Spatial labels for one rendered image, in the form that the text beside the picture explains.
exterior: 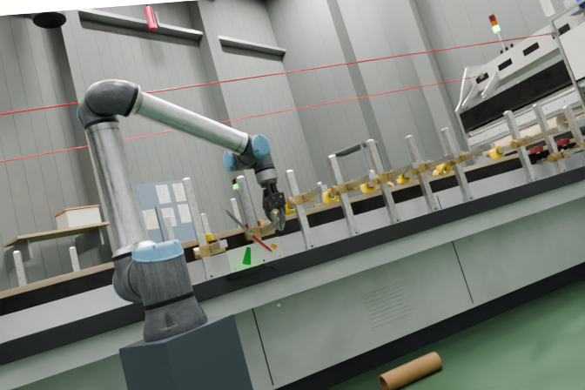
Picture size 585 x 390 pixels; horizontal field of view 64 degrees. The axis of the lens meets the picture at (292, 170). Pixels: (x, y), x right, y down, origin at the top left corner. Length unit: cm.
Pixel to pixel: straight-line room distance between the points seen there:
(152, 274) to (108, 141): 50
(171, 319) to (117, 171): 54
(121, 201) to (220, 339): 56
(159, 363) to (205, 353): 12
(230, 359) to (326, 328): 114
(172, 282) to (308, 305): 119
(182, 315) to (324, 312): 123
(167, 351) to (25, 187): 550
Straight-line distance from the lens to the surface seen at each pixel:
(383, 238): 244
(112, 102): 164
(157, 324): 145
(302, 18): 1084
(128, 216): 164
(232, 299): 220
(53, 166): 693
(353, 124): 980
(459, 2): 964
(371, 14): 1041
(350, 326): 261
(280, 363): 249
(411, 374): 235
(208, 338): 144
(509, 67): 460
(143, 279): 147
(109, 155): 168
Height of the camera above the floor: 76
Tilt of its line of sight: 8 degrees up
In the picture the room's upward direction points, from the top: 16 degrees counter-clockwise
